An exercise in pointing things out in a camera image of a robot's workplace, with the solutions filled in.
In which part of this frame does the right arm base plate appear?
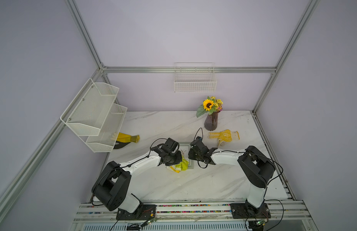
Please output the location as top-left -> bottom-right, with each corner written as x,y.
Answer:
230,202 -> 271,219

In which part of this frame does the aluminium rail front frame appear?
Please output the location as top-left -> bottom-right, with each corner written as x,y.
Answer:
71,199 -> 318,231

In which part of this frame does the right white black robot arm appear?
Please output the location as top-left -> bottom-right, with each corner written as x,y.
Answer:
188,137 -> 276,209

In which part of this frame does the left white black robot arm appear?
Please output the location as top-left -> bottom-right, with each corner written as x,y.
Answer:
91,138 -> 182,215

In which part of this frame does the dark vase with sunflowers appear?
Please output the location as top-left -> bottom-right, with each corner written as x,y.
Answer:
196,96 -> 223,131

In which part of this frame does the grey picture frame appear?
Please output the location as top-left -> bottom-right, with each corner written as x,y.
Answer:
179,142 -> 195,170

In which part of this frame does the white two-tier mesh shelf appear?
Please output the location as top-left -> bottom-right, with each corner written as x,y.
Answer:
60,79 -> 127,153

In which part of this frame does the yellow green cloth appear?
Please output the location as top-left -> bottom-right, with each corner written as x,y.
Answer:
167,158 -> 190,173

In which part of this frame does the white wire wall basket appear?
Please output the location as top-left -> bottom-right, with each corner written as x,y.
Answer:
174,63 -> 217,93

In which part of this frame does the aluminium cage frame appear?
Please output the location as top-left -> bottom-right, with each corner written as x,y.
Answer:
0,1 -> 319,225

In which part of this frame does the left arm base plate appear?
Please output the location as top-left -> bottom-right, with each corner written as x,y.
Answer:
116,204 -> 157,220

